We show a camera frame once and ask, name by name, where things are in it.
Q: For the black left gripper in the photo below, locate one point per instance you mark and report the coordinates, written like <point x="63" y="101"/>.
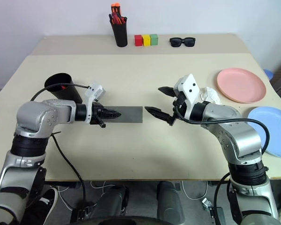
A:
<point x="97" y="112"/>

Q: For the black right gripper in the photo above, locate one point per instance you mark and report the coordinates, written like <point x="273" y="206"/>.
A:
<point x="179" y="106"/>

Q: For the grey glasses case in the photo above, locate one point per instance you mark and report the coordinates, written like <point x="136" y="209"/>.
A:
<point x="131" y="114"/>

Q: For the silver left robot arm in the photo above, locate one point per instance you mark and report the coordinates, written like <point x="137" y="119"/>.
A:
<point x="37" y="112"/>

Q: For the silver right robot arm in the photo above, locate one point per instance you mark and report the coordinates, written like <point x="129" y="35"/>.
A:
<point x="236" y="136"/>

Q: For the wide black pen cup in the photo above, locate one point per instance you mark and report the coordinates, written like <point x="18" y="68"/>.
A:
<point x="68" y="95"/>

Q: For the black sunglasses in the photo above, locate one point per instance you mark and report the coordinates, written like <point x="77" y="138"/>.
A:
<point x="176" y="42"/>

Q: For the green wooden block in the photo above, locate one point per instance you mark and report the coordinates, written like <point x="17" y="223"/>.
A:
<point x="154" y="39"/>

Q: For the yellow wooden block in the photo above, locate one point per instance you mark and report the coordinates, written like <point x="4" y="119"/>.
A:
<point x="146" y="40"/>

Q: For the red wooden block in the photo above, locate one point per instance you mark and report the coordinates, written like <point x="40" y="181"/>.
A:
<point x="138" y="41"/>

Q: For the narrow black pen cup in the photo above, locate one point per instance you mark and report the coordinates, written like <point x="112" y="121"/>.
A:
<point x="121" y="35"/>

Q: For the pink plate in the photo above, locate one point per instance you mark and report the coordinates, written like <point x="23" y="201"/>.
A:
<point x="241" y="85"/>

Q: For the dark grey rounded shell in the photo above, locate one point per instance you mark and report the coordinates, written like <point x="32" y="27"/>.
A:
<point x="113" y="201"/>
<point x="169" y="201"/>

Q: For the red black pen in bunch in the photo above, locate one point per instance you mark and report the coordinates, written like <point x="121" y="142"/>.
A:
<point x="117" y="20"/>
<point x="111" y="18"/>
<point x="124" y="20"/>

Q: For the orange capped marker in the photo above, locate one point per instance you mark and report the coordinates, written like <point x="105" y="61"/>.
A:
<point x="117" y="8"/>
<point x="113" y="8"/>

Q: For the black sneaker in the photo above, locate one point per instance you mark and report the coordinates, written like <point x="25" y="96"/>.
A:
<point x="49" y="199"/>

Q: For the blue round plastic object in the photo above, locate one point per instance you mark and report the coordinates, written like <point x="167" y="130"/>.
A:
<point x="268" y="73"/>

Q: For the black curved rim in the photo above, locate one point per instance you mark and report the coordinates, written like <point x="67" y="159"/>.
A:
<point x="131" y="221"/>

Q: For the silver caster wheel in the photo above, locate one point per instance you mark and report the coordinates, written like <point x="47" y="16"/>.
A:
<point x="206" y="203"/>

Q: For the blue plate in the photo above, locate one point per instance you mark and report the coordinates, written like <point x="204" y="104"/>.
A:
<point x="279" y="132"/>

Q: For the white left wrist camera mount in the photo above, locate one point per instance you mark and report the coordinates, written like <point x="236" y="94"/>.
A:
<point x="94" y="90"/>

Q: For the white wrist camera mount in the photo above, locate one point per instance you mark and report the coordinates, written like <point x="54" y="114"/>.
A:
<point x="189" y="86"/>
<point x="94" y="90"/>

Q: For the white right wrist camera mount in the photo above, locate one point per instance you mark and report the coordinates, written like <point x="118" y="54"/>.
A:
<point x="189" y="86"/>

